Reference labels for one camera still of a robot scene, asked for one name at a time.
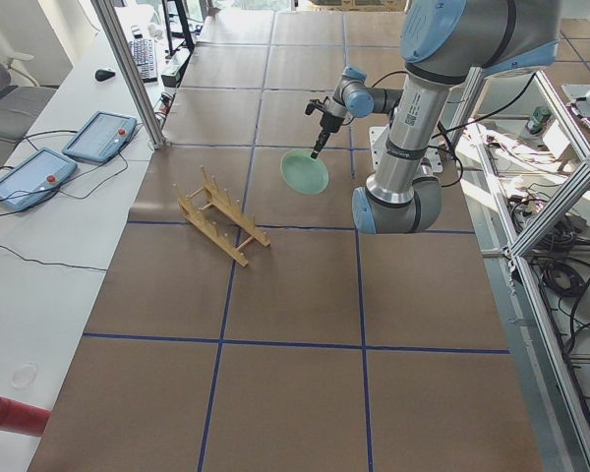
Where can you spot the far blue teach pendant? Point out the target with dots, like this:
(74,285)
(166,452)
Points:
(102,137)

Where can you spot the black computer mouse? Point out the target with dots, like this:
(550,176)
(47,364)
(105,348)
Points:
(102,75)

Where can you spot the grey office chair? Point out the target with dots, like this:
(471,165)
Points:
(19,106)

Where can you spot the light green plate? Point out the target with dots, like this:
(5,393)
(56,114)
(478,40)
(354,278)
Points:
(304,174)

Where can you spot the near blue teach pendant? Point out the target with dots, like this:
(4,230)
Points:
(35,178)

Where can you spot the aluminium frame post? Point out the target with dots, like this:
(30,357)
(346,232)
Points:
(112,27)

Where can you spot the red cylinder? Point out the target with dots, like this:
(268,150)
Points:
(21,418)

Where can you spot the blue teach pendant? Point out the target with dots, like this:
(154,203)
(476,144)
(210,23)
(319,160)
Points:
(102,137)
(35,178)

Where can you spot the aluminium frame rail right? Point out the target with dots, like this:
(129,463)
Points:
(536,164)

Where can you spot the brown paper table cover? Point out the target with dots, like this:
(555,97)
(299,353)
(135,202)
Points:
(331,350)

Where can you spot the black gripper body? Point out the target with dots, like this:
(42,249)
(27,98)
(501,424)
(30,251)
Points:
(325,123)

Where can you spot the wooden dish rack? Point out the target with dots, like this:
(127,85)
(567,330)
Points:
(219,217)

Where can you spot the black keyboard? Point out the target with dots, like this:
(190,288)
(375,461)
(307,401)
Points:
(144,56)

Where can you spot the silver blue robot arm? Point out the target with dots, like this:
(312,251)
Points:
(440,42)

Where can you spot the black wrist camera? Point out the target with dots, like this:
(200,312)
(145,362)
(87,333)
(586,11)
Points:
(314,105)

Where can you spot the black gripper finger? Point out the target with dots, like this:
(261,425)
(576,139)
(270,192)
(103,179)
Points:
(318,147)

